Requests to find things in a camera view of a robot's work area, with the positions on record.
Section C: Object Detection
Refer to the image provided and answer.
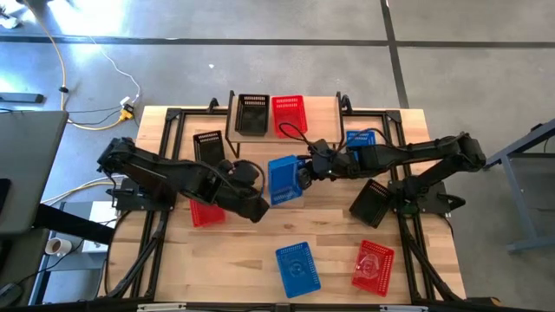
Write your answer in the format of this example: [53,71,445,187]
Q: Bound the black object on desk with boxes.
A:
[0,178,12,214]

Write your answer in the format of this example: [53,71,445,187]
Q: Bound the red plastic basket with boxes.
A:
[189,198,227,229]
[350,239,396,298]
[271,94,309,140]

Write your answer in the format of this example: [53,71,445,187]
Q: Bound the grey-blue metal table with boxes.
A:
[478,117,555,256]

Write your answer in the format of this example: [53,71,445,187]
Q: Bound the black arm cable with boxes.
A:
[278,122,394,151]
[233,159,266,198]

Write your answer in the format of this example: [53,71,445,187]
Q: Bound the black plastic basket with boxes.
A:
[349,178,394,230]
[193,129,227,168]
[234,93,271,137]

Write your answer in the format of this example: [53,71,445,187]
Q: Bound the dark flat bar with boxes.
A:
[0,92,46,105]

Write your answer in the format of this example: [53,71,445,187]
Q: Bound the black desk beam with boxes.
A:
[33,202,117,246]

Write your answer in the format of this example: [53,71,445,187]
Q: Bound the wooden shelf with black legs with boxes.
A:
[224,89,347,160]

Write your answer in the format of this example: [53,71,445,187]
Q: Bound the black aluminium rig frame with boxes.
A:
[98,97,467,304]

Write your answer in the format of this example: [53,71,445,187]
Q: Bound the blue plastic basket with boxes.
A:
[275,241,323,299]
[258,155,306,206]
[345,129,377,162]

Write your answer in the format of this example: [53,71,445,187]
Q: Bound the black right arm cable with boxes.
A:
[278,122,394,151]

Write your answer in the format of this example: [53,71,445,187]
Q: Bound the yellow floor cable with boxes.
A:
[19,0,131,131]

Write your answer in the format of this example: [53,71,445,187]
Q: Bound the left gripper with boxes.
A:
[218,159,271,196]

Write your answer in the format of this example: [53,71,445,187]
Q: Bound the white crumpled cloth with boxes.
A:
[0,3,31,29]

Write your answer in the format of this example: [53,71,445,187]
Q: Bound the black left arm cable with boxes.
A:
[233,159,266,198]

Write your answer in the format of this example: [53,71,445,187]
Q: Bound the white paper cup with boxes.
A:
[44,237,74,257]

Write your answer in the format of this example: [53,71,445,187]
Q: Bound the silver metal bracket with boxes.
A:
[137,302,187,312]
[380,304,429,312]

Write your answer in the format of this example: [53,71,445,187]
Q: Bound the black computer mouse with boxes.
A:
[0,282,23,308]

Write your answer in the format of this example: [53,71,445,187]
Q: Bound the pale yellow cable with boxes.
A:
[41,175,125,205]

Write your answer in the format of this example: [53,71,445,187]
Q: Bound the white power box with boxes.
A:
[82,199,121,255]

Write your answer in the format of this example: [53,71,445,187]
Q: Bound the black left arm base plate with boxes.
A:
[113,178,179,212]

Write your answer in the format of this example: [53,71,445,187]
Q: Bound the grey desk top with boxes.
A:
[0,110,70,235]

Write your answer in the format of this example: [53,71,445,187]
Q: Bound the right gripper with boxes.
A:
[297,158,348,190]

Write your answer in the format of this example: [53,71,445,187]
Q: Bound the thin white cable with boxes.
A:
[86,35,143,105]

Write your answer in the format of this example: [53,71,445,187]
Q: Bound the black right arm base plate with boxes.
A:
[388,179,467,217]

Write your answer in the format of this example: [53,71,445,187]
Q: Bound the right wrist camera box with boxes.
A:
[308,137,336,162]

